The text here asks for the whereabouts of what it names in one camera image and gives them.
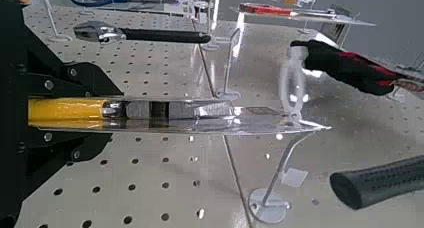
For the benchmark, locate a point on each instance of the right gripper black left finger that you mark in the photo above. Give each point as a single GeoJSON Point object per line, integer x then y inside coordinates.
{"type": "Point", "coordinates": [66, 148]}

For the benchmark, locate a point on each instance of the black rubber tool grip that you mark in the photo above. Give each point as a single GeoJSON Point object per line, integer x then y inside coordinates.
{"type": "Point", "coordinates": [376, 184]}

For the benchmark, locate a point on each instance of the yellow pliers with package card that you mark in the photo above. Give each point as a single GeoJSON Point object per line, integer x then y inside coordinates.
{"type": "Point", "coordinates": [66, 109]}

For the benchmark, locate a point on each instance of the white pegboard hook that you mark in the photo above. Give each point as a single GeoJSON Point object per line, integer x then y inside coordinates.
{"type": "Point", "coordinates": [60, 38]}
{"type": "Point", "coordinates": [210, 48]}
{"type": "Point", "coordinates": [266, 211]}
{"type": "Point", "coordinates": [395, 97]}
{"type": "Point", "coordinates": [228, 94]}

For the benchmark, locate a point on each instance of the black red work glove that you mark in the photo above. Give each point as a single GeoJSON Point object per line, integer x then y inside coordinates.
{"type": "Point", "coordinates": [350, 68]}

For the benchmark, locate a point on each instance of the red cutter in clear package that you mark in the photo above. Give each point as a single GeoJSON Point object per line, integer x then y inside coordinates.
{"type": "Point", "coordinates": [266, 10]}

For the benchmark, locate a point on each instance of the white pegboard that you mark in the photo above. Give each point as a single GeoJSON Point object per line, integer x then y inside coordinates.
{"type": "Point", "coordinates": [150, 174]}

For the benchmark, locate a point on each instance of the blue scissors on package card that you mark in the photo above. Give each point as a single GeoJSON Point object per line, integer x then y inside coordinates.
{"type": "Point", "coordinates": [186, 8]}

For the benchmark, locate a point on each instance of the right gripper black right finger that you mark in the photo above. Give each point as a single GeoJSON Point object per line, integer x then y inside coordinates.
{"type": "Point", "coordinates": [86, 83]}

